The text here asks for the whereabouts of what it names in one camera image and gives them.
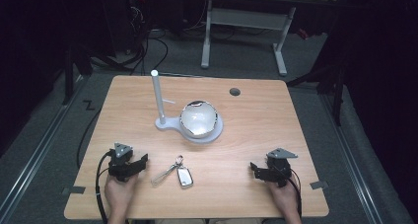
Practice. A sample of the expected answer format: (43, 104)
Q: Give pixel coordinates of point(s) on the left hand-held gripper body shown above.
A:
(121, 161)

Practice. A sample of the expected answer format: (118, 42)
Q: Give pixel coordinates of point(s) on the shiny silver bowl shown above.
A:
(198, 118)

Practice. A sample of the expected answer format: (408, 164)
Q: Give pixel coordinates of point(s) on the white stand with pole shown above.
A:
(159, 99)

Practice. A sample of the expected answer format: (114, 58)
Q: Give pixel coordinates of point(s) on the desk with white metal legs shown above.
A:
(244, 18)

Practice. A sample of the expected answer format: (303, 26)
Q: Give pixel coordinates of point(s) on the metal floor rail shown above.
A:
(36, 155)
(353, 164)

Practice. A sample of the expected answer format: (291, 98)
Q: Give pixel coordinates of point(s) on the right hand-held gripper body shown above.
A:
(279, 168)

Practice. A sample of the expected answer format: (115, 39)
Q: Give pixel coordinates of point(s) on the grey tape piece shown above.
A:
(74, 190)
(318, 185)

